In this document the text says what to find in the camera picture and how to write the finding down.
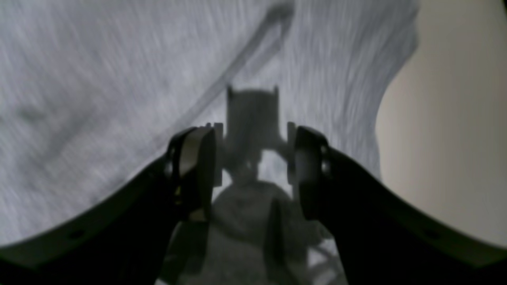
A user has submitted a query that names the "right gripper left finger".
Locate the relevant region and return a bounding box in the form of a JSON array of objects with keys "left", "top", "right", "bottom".
[{"left": 1, "top": 126, "right": 217, "bottom": 285}]

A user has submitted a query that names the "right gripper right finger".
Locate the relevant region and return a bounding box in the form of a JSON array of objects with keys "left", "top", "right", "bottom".
[{"left": 294, "top": 126, "right": 507, "bottom": 285}]

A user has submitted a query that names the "grey T-shirt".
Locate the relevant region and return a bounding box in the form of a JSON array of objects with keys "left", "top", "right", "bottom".
[{"left": 0, "top": 0, "right": 420, "bottom": 285}]

